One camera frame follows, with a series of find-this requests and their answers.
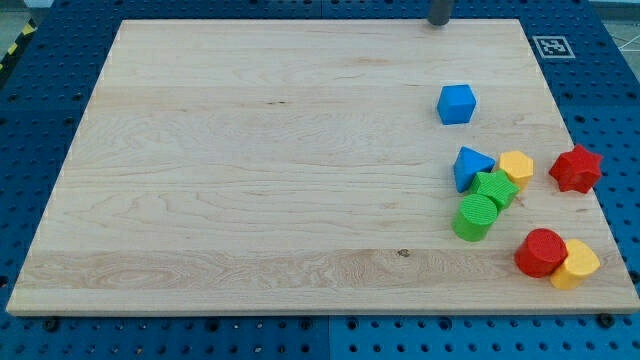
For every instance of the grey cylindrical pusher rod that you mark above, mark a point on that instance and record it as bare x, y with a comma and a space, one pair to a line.
440, 12

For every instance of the blue cube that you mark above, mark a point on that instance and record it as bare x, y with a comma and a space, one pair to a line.
456, 104

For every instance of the white fiducial marker tag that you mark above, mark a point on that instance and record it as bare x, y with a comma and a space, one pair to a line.
553, 47

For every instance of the blue triangular prism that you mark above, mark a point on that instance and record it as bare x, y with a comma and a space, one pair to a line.
467, 164

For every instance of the yellow hexagonal block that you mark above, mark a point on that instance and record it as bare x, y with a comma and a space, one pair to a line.
518, 167

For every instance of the green star block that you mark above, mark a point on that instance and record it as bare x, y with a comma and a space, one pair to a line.
496, 186

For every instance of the green cylinder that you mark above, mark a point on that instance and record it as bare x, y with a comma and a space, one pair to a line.
474, 217

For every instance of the red star block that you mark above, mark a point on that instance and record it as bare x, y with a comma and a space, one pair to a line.
577, 170

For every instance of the red cylinder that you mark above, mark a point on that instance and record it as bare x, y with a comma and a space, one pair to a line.
541, 252

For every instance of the wooden board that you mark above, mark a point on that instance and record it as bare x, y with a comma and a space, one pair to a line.
275, 167

